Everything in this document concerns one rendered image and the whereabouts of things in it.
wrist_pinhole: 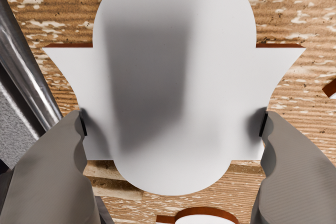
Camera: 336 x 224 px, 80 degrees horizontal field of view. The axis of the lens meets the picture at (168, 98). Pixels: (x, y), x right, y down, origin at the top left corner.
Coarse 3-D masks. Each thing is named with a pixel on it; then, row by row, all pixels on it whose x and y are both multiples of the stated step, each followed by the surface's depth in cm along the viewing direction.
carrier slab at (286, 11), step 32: (32, 0) 11; (64, 0) 11; (96, 0) 11; (256, 0) 10; (288, 0) 10; (320, 0) 9; (32, 32) 12; (64, 32) 12; (256, 32) 11; (288, 32) 10; (320, 32) 10; (320, 64) 11; (64, 96) 15; (288, 96) 13; (320, 96) 13; (320, 128) 14; (256, 160) 17
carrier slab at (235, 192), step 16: (224, 176) 20; (240, 176) 19; (256, 176) 19; (144, 192) 24; (208, 192) 22; (224, 192) 21; (240, 192) 21; (256, 192) 21; (112, 208) 28; (128, 208) 27; (144, 208) 26; (160, 208) 26; (176, 208) 25; (224, 208) 24; (240, 208) 23
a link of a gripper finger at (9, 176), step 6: (0, 174) 7; (6, 174) 7; (12, 174) 7; (0, 180) 7; (6, 180) 7; (0, 186) 7; (6, 186) 7; (0, 192) 7; (6, 192) 7; (0, 198) 6; (0, 204) 6; (0, 210) 6
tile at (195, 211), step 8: (192, 208) 24; (200, 208) 24; (208, 208) 24; (216, 208) 24; (160, 216) 27; (168, 216) 27; (176, 216) 26; (184, 216) 24; (192, 216) 24; (200, 216) 24; (208, 216) 23; (216, 216) 23; (224, 216) 23; (232, 216) 24
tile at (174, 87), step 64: (128, 0) 9; (192, 0) 9; (64, 64) 10; (128, 64) 10; (192, 64) 10; (256, 64) 10; (128, 128) 12; (192, 128) 12; (256, 128) 12; (192, 192) 15
